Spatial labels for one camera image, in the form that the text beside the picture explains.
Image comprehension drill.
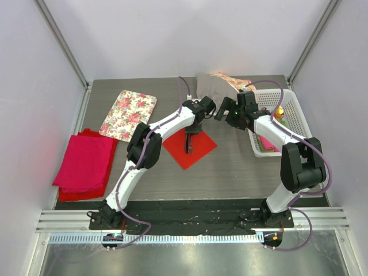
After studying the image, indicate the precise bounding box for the white slotted cable duct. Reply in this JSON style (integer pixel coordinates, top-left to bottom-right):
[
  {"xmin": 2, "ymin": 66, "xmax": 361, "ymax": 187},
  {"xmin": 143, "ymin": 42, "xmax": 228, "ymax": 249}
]
[{"xmin": 49, "ymin": 232, "xmax": 264, "ymax": 245}]

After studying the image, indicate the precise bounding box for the red paper napkin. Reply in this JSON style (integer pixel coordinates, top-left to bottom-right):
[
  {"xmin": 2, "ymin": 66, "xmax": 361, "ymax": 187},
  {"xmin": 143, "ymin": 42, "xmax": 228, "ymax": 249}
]
[{"xmin": 163, "ymin": 128, "xmax": 217, "ymax": 170}]

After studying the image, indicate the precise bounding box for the grey cloth bag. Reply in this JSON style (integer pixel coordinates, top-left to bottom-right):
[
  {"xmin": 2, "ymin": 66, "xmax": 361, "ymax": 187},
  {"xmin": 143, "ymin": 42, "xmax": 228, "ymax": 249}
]
[{"xmin": 196, "ymin": 74, "xmax": 237, "ymax": 109}]

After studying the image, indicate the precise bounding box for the magenta folded cloth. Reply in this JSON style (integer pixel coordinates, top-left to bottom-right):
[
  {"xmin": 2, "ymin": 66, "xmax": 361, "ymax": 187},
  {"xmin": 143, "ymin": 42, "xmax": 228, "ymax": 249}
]
[{"xmin": 52, "ymin": 135, "xmax": 114, "ymax": 193}]

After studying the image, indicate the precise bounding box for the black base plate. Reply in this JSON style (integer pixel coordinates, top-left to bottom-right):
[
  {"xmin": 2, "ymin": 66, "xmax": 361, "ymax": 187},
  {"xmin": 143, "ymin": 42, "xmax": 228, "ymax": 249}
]
[{"xmin": 87, "ymin": 199, "xmax": 294, "ymax": 236}]

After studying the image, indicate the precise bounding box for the gold iridescent spoon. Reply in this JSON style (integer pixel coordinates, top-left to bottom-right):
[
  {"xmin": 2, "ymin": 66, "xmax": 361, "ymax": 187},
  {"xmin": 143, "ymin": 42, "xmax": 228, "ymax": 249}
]
[{"xmin": 274, "ymin": 106, "xmax": 285, "ymax": 120}]

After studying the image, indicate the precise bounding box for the pink napkin roll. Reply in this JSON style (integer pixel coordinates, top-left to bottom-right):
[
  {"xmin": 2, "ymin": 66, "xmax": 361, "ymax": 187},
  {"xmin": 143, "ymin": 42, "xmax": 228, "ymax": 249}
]
[{"xmin": 257, "ymin": 136, "xmax": 279, "ymax": 152}]

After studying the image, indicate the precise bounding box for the red folded cloth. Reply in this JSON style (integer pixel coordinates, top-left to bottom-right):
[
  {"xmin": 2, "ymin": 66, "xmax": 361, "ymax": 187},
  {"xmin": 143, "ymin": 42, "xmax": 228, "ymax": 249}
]
[{"xmin": 58, "ymin": 128, "xmax": 118, "ymax": 202}]

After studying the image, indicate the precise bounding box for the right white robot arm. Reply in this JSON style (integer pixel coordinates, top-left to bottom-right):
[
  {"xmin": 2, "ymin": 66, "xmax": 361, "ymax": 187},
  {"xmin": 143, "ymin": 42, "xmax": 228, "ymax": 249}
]
[{"xmin": 215, "ymin": 91, "xmax": 332, "ymax": 227}]

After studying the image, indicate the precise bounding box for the white perforated plastic basket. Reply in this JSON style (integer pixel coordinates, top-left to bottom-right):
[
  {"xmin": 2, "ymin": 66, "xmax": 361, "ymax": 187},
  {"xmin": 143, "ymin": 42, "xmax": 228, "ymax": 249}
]
[{"xmin": 248, "ymin": 89, "xmax": 312, "ymax": 158}]

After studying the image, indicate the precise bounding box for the orange floral cloth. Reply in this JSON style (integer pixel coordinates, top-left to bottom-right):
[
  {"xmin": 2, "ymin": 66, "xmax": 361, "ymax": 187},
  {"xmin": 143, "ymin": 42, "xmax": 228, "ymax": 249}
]
[{"xmin": 211, "ymin": 72, "xmax": 255, "ymax": 91}]

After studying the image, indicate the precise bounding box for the floral rectangular tray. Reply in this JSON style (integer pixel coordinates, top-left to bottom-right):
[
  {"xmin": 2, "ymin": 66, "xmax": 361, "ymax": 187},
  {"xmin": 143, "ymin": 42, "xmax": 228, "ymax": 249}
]
[{"xmin": 99, "ymin": 90, "xmax": 157, "ymax": 142}]

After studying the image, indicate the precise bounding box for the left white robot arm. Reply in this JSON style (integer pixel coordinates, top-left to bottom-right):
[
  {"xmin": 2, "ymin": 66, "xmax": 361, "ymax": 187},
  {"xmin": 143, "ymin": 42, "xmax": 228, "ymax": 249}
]
[{"xmin": 91, "ymin": 96, "xmax": 216, "ymax": 229}]

